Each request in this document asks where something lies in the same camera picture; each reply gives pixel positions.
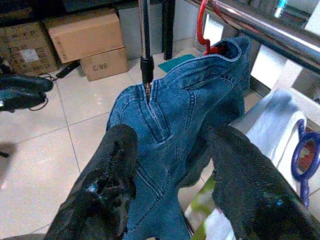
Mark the chrome clothes rail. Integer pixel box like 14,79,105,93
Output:
184,0,320,73

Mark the black square post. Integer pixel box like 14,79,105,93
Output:
161,0,176,61

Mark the red plastic hanger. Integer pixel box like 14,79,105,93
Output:
196,0,227,56

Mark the teal floor mat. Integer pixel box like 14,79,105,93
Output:
157,52,195,75

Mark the blue plastic hanger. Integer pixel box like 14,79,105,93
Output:
291,118,320,208

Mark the dark printed cardboard box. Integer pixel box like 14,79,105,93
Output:
0,22,60,76

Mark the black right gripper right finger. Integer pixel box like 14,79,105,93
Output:
207,124,320,240

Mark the green cloth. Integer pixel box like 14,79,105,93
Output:
191,174,217,240

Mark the blue denim garment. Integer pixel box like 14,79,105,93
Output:
106,36,252,240

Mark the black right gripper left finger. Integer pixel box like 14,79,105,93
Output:
44,124,138,240

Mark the white cloth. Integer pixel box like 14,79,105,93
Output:
246,88,311,171

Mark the large plain cardboard box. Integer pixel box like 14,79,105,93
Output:
46,8,126,65

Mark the black round pole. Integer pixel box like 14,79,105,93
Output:
137,0,155,87

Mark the black chair base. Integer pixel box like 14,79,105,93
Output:
0,74,54,113

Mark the small printed cardboard box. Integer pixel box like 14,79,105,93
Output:
79,47,130,82

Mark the black power strip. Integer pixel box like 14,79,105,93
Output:
55,59,81,79

